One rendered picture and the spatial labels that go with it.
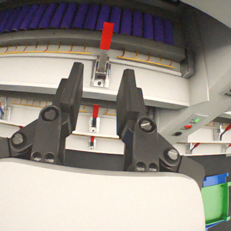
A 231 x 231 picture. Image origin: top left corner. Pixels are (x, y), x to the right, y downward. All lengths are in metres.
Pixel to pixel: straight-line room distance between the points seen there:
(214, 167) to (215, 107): 0.71
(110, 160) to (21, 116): 0.43
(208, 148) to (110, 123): 0.57
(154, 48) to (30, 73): 0.20
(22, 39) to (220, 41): 0.31
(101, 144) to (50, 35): 0.44
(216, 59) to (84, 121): 0.33
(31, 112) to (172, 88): 0.35
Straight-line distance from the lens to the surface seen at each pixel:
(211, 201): 0.84
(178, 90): 0.27
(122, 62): 0.24
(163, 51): 0.25
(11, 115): 0.46
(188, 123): 0.34
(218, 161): 1.02
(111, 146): 0.58
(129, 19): 0.27
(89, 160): 0.67
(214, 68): 0.24
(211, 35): 0.26
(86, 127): 0.39
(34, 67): 0.25
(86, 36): 0.23
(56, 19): 0.27
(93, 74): 0.20
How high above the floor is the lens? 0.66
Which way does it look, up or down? 61 degrees down
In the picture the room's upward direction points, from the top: 21 degrees clockwise
